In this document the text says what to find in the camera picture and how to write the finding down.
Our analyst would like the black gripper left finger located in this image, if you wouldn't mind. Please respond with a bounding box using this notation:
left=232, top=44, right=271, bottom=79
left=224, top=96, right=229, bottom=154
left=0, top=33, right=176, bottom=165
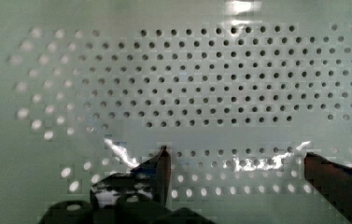
left=37, top=146, right=215, bottom=224

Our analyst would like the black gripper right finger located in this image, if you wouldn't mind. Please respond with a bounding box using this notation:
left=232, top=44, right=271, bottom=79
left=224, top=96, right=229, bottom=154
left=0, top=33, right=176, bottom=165
left=303, top=152, right=352, bottom=224

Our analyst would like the green plastic strainer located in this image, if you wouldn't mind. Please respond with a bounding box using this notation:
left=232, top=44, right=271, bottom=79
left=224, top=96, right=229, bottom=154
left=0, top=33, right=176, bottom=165
left=0, top=0, right=352, bottom=224

